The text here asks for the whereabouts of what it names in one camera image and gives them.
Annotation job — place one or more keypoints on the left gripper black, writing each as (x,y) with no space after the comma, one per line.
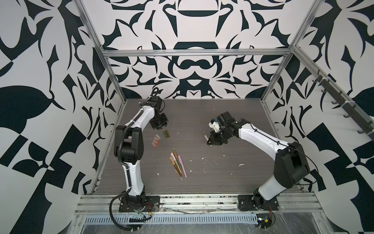
(165,120)

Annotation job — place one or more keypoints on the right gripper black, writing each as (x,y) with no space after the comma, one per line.
(214,140)

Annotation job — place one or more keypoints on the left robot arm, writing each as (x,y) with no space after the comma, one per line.
(129,145)

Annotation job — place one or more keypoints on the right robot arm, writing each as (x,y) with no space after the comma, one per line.
(290,162)

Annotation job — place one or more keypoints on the pale pink cap tan pen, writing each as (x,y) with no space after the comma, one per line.
(176,164)

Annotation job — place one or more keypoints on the gold cap green pen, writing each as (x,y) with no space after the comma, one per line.
(177,161)

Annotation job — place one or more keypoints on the tan cap brown pen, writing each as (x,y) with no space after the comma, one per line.
(174,167)

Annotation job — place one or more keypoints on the small circuit board right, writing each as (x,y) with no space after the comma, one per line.
(266,221)

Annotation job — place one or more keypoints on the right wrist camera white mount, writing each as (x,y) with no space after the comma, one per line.
(215,125)

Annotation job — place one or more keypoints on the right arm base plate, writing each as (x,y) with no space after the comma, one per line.
(257,203)

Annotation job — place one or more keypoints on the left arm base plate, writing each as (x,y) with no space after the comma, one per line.
(144,204)

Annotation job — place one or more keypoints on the aluminium front rail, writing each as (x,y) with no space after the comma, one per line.
(202,203)

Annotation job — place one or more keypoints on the white slotted cable duct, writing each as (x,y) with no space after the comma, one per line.
(189,219)

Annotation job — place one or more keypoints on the wall hook rail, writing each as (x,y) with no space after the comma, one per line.
(342,100)

